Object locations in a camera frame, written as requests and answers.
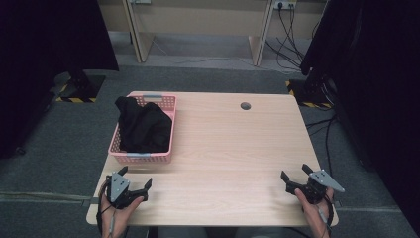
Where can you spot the person's right hand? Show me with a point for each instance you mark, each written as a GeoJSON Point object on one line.
{"type": "Point", "coordinates": [313, 213]}

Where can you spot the black cloth garment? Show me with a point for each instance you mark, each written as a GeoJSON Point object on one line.
{"type": "Point", "coordinates": [142, 129]}

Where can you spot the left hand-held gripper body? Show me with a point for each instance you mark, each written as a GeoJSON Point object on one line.
{"type": "Point", "coordinates": [116, 186]}

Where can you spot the black stand base striped tape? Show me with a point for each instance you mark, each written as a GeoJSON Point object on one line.
{"type": "Point", "coordinates": [299, 93]}
{"type": "Point", "coordinates": [93, 85]}

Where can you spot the black curtain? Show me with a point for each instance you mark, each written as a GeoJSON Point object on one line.
{"type": "Point", "coordinates": [379, 82]}
{"type": "Point", "coordinates": [33, 66]}

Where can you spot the pink plastic basket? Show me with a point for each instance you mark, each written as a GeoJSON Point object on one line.
{"type": "Point", "coordinates": [166, 103]}

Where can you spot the white power socket strip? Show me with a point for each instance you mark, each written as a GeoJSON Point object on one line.
{"type": "Point", "coordinates": [284, 4]}

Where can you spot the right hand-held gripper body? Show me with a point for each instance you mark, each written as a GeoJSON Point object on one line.
{"type": "Point", "coordinates": [325, 180]}

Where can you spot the person's left hand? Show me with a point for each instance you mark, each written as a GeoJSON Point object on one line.
{"type": "Point", "coordinates": [120, 216]}

